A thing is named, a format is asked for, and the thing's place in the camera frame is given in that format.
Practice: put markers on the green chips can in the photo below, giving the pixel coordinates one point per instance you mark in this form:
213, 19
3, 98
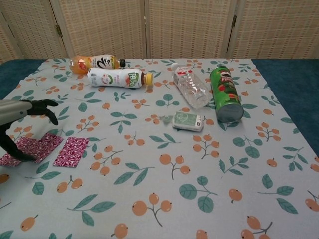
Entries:
225, 92

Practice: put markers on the white label bottle yellow cap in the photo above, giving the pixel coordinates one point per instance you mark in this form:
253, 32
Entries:
112, 78

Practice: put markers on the green tissue packet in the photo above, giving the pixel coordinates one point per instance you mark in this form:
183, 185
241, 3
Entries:
187, 120

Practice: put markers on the clear water bottle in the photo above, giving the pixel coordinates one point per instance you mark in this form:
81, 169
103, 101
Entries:
192, 87

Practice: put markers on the floral print tablecloth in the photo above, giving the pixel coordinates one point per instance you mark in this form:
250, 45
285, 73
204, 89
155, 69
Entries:
162, 174

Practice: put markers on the pink patterned packet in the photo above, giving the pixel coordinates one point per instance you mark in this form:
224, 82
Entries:
8, 160
71, 152
42, 145

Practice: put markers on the orange juice bottle black cap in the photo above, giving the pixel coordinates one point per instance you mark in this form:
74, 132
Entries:
82, 64

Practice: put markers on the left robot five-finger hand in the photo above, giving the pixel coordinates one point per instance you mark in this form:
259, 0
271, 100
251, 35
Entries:
12, 110

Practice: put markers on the woven bamboo folding screen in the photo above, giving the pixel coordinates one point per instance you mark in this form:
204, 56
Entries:
187, 27

